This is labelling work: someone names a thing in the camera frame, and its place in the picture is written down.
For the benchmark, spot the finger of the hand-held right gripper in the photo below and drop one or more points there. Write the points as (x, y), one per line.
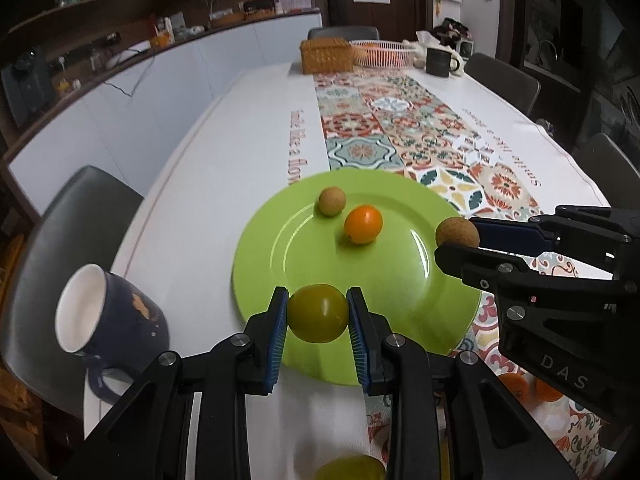
(465, 260)
(505, 234)

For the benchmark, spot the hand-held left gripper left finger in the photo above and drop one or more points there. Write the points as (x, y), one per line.
(278, 345)

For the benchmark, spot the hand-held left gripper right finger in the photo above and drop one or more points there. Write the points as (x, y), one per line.
(357, 347)

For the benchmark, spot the brown longan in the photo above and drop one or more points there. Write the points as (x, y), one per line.
(332, 201)
(455, 231)

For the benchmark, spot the green round fruit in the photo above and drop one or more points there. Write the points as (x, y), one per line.
(316, 312)

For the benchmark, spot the green plate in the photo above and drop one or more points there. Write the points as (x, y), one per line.
(390, 290)

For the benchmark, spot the small orange fruit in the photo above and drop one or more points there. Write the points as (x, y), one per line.
(549, 391)
(515, 387)

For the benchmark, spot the orange tomato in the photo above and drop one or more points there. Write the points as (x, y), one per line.
(363, 224)

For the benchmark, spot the yellow-green fruit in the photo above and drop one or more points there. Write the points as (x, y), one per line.
(350, 469)

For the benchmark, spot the grey dining chair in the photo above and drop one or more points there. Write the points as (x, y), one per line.
(607, 160)
(65, 220)
(505, 80)
(342, 32)

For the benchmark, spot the patterned table runner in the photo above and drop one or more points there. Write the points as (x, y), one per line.
(395, 125)

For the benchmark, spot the navy blue mug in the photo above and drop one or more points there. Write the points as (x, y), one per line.
(120, 330)

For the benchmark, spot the dark green mug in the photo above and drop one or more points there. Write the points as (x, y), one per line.
(439, 62)

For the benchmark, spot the white tissue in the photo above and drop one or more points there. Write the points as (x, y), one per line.
(426, 37)

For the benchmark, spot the black bag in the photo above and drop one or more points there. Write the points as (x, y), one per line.
(450, 29)

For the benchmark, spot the white plastic basket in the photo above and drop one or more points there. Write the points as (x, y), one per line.
(385, 57)

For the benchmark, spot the white tablecloth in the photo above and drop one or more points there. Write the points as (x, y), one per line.
(250, 125)

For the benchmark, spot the oranges in basket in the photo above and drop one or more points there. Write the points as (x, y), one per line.
(377, 47)

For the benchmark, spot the wicker basket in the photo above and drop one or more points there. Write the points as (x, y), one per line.
(326, 56)

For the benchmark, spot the white sideboard cabinet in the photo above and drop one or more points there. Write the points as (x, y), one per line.
(165, 90)

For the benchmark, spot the black bottle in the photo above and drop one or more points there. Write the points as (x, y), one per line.
(332, 5)

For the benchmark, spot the black coffee machine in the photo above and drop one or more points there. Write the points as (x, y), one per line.
(27, 87)

